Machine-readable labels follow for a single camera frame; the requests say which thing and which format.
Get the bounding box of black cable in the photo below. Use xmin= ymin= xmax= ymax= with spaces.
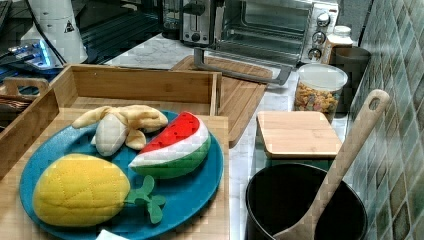
xmin=23 ymin=0 xmax=68 ymax=66

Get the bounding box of black pot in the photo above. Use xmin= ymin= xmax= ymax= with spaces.
xmin=245 ymin=163 xmax=367 ymax=240

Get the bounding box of dark brown cup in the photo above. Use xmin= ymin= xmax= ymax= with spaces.
xmin=330 ymin=47 xmax=371 ymax=118

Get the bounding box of blue round plate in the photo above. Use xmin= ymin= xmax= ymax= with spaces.
xmin=19 ymin=125 xmax=224 ymax=240

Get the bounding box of yellow plush lemon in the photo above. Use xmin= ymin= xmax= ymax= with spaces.
xmin=32 ymin=154 xmax=166 ymax=227

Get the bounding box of wooden spatula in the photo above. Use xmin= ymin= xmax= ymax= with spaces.
xmin=273 ymin=89 xmax=390 ymax=240

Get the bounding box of glass cereal jar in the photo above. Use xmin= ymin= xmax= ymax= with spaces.
xmin=294 ymin=63 xmax=348 ymax=122

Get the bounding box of bamboo side tray with handle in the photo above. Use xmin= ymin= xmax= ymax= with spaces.
xmin=0 ymin=77 xmax=59 ymax=178

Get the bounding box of green box with bamboo lid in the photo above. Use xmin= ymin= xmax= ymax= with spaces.
xmin=256 ymin=111 xmax=342 ymax=170

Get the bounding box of plush watermelon slice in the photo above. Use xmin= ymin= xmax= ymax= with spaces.
xmin=128 ymin=112 xmax=211 ymax=179

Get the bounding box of plush peeled banana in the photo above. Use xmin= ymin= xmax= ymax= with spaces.
xmin=71 ymin=105 xmax=168 ymax=156

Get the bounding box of white lidded spice bottle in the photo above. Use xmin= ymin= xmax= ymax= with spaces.
xmin=321 ymin=26 xmax=353 ymax=64

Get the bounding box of silver toaster oven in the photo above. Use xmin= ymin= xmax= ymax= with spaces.
xmin=194 ymin=0 xmax=339 ymax=85

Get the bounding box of silver slot toaster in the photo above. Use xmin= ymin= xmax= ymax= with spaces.
xmin=180 ymin=0 xmax=215 ymax=47

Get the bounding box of open bamboo drawer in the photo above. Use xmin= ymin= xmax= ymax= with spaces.
xmin=49 ymin=63 xmax=223 ymax=117

